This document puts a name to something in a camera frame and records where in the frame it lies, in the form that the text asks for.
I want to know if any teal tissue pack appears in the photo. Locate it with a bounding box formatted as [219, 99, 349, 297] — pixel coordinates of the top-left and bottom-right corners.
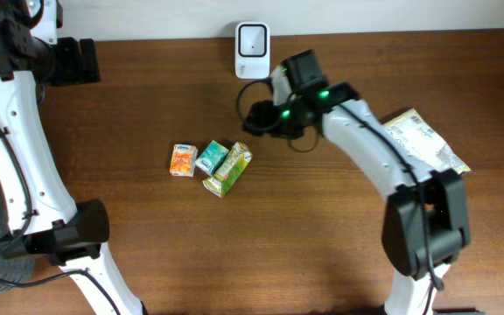
[196, 140, 229, 176]

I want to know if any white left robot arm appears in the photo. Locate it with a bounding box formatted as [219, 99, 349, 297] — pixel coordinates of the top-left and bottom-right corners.
[0, 1, 146, 314]

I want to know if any green yellow drink carton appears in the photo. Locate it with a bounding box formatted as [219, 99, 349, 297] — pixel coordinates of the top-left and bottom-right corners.
[202, 142, 253, 198]

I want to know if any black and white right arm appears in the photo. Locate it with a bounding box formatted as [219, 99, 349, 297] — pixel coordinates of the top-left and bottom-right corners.
[239, 50, 471, 314]

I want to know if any white barcode scanner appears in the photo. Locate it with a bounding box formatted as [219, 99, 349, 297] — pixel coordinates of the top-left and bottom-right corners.
[234, 21, 270, 80]

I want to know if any orange tissue pack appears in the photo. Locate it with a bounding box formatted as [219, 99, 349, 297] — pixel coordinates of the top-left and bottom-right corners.
[170, 144, 198, 177]

